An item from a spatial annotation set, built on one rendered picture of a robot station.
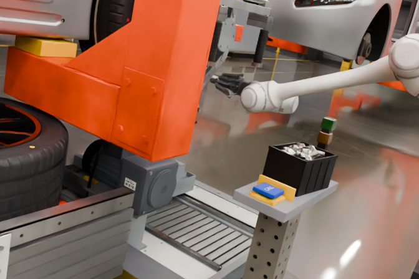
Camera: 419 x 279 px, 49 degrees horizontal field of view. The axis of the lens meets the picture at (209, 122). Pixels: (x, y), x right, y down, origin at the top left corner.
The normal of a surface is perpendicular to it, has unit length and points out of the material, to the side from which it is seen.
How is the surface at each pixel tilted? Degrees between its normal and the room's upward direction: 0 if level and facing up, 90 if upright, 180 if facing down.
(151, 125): 90
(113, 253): 90
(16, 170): 90
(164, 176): 90
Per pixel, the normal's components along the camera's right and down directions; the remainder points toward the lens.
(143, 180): -0.21, 0.19
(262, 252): -0.56, 0.08
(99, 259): 0.80, 0.30
